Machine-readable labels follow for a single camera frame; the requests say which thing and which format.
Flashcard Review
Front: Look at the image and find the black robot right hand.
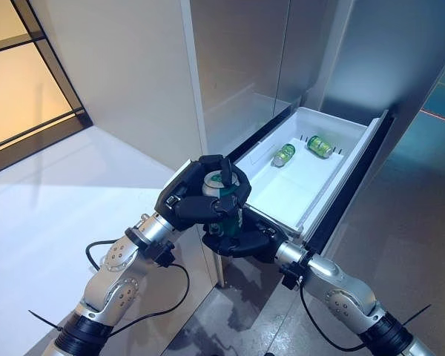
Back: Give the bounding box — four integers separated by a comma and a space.
202, 207, 289, 264

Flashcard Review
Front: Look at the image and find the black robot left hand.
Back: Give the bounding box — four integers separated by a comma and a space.
154, 154, 252, 233

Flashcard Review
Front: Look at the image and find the dark green drink can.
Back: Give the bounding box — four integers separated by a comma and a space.
201, 170, 246, 237

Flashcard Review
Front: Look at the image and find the white fridge drawer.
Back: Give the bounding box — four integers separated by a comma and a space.
232, 106, 396, 257

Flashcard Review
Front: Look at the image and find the stainless steel fridge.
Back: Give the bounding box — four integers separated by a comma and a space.
188, 0, 445, 290

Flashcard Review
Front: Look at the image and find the light green drink can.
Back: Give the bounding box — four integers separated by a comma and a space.
272, 143, 297, 168

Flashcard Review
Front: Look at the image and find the green yellow-label drink can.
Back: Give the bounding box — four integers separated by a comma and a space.
306, 134, 336, 158

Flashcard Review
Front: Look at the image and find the tall white cabinet panel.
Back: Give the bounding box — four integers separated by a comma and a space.
32, 0, 224, 287

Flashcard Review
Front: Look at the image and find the black-framed glowing window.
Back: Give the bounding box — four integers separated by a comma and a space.
0, 0, 94, 179

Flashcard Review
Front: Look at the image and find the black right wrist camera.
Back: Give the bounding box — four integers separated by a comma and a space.
280, 259, 306, 291

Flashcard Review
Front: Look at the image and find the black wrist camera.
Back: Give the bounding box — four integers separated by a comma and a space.
280, 259, 306, 291
144, 240, 176, 268

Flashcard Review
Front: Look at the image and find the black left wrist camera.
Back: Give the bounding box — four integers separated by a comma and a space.
144, 240, 176, 268

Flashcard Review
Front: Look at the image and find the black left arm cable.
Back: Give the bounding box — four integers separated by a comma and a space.
86, 240, 191, 335

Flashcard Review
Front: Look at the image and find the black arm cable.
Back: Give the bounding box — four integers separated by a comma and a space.
86, 240, 191, 335
298, 274, 361, 352

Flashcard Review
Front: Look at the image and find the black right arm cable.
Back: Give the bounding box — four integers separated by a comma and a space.
298, 274, 361, 352

